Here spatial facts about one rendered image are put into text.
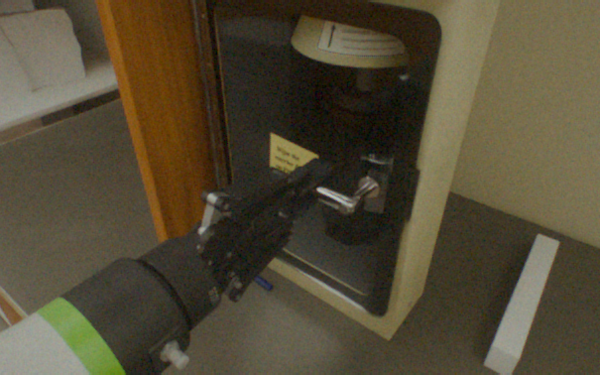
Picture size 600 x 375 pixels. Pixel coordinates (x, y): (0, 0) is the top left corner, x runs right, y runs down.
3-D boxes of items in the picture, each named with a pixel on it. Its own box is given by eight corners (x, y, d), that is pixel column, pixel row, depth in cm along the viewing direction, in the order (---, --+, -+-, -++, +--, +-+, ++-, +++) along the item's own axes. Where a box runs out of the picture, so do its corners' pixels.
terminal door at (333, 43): (229, 226, 75) (197, -32, 51) (386, 319, 59) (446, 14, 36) (226, 228, 74) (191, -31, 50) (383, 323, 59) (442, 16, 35)
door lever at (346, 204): (311, 171, 54) (311, 153, 52) (379, 199, 49) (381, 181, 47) (284, 190, 50) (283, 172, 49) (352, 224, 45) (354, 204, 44)
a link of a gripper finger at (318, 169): (276, 189, 47) (276, 184, 47) (314, 162, 51) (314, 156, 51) (298, 199, 45) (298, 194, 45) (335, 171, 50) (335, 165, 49)
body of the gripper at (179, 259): (195, 353, 37) (269, 286, 43) (179, 286, 32) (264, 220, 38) (142, 309, 41) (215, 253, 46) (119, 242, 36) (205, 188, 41)
